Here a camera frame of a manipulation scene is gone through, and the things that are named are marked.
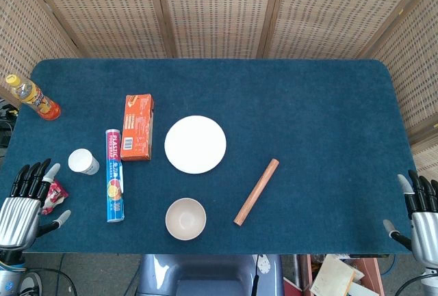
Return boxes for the beige bowl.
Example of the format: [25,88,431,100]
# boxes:
[165,198,207,241]

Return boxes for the orange juice plastic bottle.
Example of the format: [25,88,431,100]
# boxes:
[4,74,62,121]

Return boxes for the blue plastic wrap roll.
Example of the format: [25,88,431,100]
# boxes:
[105,128,126,224]

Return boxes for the wooden rolling pin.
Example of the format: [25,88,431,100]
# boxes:
[233,158,280,226]

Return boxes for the blue table cloth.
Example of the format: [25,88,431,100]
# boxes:
[0,58,420,255]

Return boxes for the beige book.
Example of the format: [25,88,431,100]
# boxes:
[309,254,357,296]

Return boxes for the white perforated disc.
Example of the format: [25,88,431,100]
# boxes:
[256,254,272,276]

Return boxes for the red snack packet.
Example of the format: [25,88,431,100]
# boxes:
[40,178,69,215]

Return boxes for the orange cardboard box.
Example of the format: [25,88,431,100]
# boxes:
[120,94,154,162]

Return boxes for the reddish brown crate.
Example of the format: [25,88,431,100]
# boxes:
[283,254,383,296]

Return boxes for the grey sneaker shoe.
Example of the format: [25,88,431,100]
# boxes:
[18,271,44,296]

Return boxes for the black equipment with cables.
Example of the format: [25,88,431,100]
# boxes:
[0,97,20,146]

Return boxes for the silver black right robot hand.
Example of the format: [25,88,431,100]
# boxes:
[383,169,438,269]

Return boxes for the white round plate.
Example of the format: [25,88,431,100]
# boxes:
[164,115,227,175]

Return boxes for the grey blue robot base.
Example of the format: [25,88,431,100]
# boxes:
[136,254,285,296]

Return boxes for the woven folding screen panel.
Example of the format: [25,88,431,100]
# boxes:
[22,0,177,59]
[359,0,438,180]
[258,0,432,60]
[153,0,285,59]
[0,0,81,105]

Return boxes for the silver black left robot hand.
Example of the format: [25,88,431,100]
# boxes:
[0,158,72,251]

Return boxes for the white paper cup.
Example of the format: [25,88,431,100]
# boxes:
[67,148,101,176]

